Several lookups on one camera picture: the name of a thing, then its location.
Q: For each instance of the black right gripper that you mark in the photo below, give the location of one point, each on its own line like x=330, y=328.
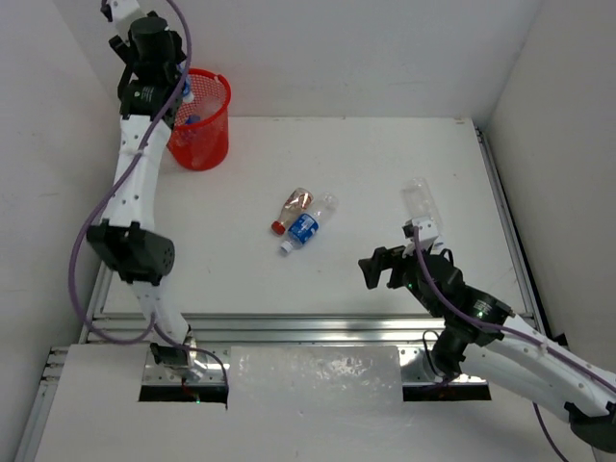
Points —
x=382, y=258

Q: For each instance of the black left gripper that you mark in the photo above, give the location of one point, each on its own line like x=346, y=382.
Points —
x=178, y=70

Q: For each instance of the blue-label water bottle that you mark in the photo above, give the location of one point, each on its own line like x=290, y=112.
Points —
x=186, y=92
x=309, y=223

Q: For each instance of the clear unlabelled plastic bottle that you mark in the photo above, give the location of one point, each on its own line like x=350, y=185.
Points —
x=419, y=202

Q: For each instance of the red-capped clear bottle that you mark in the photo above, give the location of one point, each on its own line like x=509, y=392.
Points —
x=297, y=203

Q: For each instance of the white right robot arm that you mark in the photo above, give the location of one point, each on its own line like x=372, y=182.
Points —
x=482, y=336

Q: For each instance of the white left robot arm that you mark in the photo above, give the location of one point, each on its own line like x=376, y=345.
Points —
x=125, y=238

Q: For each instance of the red mesh plastic bin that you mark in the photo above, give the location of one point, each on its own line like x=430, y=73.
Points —
x=200, y=138

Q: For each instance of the translucent plastic sheet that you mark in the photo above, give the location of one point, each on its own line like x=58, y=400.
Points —
x=314, y=378

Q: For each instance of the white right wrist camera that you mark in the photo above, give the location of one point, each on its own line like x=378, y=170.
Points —
x=421, y=233

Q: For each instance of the aluminium frame rail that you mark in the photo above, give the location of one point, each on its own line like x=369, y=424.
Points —
x=234, y=285

